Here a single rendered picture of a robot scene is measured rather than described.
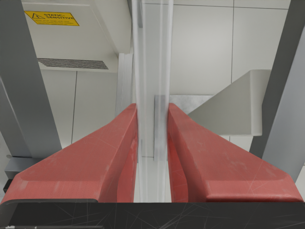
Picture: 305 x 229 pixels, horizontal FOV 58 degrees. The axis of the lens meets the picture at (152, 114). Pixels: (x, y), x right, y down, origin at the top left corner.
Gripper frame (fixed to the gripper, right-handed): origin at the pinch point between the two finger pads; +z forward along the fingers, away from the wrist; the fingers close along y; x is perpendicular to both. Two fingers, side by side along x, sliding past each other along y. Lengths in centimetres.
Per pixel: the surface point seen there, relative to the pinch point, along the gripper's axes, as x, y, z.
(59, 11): 6.6, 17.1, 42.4
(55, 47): 21, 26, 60
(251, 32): 29, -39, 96
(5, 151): 11.5, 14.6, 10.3
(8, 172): 11.2, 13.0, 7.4
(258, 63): 39, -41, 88
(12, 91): 3.7, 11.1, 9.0
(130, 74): 27, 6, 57
